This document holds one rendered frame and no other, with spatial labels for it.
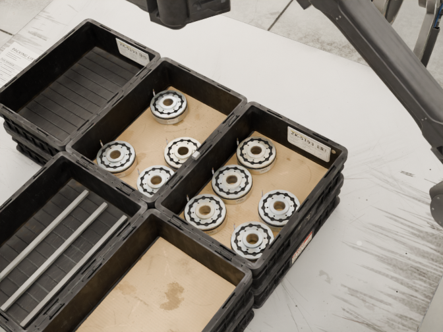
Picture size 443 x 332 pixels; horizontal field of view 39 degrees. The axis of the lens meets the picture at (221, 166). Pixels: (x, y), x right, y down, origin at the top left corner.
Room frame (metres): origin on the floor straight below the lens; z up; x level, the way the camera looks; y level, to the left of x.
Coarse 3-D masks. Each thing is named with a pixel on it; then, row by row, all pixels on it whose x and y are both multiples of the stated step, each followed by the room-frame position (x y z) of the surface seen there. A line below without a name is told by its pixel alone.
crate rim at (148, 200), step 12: (168, 60) 1.28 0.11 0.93; (144, 72) 1.24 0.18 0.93; (192, 72) 1.22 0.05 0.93; (132, 84) 1.20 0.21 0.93; (216, 84) 1.17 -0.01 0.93; (120, 96) 1.16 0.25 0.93; (240, 96) 1.11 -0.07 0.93; (108, 108) 1.13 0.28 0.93; (240, 108) 1.07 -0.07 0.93; (96, 120) 1.09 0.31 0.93; (228, 120) 1.04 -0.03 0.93; (84, 132) 1.05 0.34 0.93; (216, 132) 1.00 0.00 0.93; (72, 144) 1.02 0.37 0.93; (204, 144) 0.97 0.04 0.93; (96, 168) 0.93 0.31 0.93; (180, 168) 0.90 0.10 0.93; (120, 180) 0.89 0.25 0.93; (168, 180) 0.87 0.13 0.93; (132, 192) 0.85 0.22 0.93; (156, 192) 0.84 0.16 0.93
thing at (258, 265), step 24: (288, 120) 1.01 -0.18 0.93; (216, 144) 0.97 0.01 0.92; (336, 144) 0.92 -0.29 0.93; (192, 168) 0.90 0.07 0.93; (336, 168) 0.85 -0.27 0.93; (168, 192) 0.84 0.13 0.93; (312, 192) 0.79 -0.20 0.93; (168, 216) 0.77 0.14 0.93; (216, 240) 0.69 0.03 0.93; (264, 264) 0.63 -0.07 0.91
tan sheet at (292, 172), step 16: (288, 160) 0.96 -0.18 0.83; (304, 160) 0.95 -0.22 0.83; (256, 176) 0.92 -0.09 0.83; (272, 176) 0.92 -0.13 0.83; (288, 176) 0.91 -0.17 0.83; (304, 176) 0.90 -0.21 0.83; (320, 176) 0.90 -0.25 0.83; (208, 192) 0.89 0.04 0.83; (256, 192) 0.87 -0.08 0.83; (304, 192) 0.85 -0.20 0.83; (240, 208) 0.83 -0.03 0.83; (256, 208) 0.83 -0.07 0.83; (240, 224) 0.79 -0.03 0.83; (224, 240) 0.75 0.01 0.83
